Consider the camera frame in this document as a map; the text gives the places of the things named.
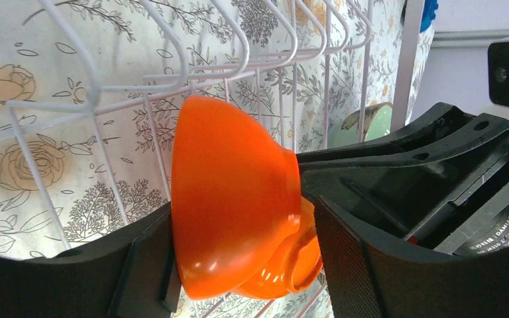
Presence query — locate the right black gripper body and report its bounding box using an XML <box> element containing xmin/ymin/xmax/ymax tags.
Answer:
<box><xmin>404</xmin><ymin>127</ymin><xmax>509</xmax><ymax>258</ymax></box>

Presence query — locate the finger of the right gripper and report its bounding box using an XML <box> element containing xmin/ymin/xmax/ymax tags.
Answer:
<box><xmin>297</xmin><ymin>103</ymin><xmax>509</xmax><ymax>239</ymax></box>

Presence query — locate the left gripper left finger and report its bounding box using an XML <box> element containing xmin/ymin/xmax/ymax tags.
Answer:
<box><xmin>0</xmin><ymin>204</ymin><xmax>181</xmax><ymax>317</ymax></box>

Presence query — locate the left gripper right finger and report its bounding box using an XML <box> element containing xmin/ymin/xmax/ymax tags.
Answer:
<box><xmin>315</xmin><ymin>196</ymin><xmax>509</xmax><ymax>317</ymax></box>

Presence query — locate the pale green bowl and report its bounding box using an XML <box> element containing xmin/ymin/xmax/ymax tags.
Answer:
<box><xmin>327</xmin><ymin>102</ymin><xmax>392</xmax><ymax>148</ymax></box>

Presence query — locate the orange bowl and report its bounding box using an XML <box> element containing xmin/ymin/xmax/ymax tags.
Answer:
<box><xmin>171</xmin><ymin>95</ymin><xmax>301</xmax><ymax>300</ymax></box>
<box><xmin>232</xmin><ymin>197</ymin><xmax>323</xmax><ymax>300</ymax></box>

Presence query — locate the white wire dish rack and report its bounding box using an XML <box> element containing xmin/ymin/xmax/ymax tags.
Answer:
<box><xmin>0</xmin><ymin>0</ymin><xmax>427</xmax><ymax>318</ymax></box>

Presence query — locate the blue toy block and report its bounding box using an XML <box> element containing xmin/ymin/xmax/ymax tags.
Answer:
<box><xmin>420</xmin><ymin>0</ymin><xmax>439</xmax><ymax>32</ymax></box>

